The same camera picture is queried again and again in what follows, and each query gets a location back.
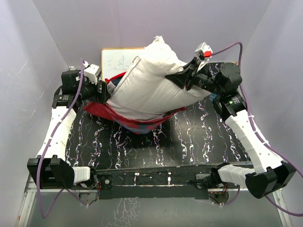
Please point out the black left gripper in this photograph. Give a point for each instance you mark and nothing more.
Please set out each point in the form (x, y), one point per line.
(103, 95)

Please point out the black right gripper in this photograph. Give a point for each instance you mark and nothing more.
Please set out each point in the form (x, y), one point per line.
(181, 78)

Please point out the white pillow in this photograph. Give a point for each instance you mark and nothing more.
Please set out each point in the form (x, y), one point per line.
(144, 88)

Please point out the red patterned pillowcase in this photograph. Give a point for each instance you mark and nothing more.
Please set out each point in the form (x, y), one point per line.
(131, 121)

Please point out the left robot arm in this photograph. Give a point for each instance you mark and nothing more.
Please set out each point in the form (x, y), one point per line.
(49, 168)

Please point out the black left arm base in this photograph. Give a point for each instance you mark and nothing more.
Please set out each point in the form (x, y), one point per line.
(90, 191)

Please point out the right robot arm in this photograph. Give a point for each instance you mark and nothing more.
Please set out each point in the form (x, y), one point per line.
(270, 172)

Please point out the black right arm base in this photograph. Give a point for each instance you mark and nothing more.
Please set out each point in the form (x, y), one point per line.
(218, 192)

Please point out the blue white sticker label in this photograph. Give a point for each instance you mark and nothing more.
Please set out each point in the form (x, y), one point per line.
(212, 97)

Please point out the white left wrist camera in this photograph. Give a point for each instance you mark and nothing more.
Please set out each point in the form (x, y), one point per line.
(92, 72)

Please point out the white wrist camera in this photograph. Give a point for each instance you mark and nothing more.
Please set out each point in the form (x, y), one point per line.
(92, 72)
(204, 52)

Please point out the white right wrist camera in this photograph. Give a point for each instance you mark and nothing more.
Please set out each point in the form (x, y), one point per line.
(204, 52)

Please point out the aluminium table frame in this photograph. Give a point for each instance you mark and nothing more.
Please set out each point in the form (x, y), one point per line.
(162, 182)

